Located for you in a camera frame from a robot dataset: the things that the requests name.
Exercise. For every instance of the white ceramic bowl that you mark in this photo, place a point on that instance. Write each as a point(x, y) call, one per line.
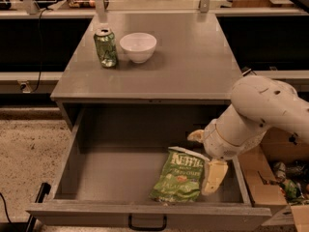
point(138, 47)

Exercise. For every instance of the open grey top drawer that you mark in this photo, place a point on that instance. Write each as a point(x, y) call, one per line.
point(115, 156)

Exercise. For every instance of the grey cabinet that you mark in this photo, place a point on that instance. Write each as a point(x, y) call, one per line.
point(192, 62)

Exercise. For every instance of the green jalapeno chip bag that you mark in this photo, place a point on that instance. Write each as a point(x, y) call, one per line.
point(180, 177)

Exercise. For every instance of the green soda can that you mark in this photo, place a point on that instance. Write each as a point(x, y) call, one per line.
point(106, 47)

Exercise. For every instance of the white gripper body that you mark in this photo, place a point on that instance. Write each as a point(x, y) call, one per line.
point(212, 143)

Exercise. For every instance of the cardboard box with trash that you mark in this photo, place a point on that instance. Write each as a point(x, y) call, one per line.
point(276, 174)

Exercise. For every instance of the black drawer handle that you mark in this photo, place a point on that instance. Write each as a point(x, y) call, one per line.
point(144, 224)

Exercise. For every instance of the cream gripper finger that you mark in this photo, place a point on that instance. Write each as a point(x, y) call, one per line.
point(197, 135)
point(215, 172)

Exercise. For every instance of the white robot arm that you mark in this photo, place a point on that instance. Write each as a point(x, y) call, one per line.
point(257, 104)

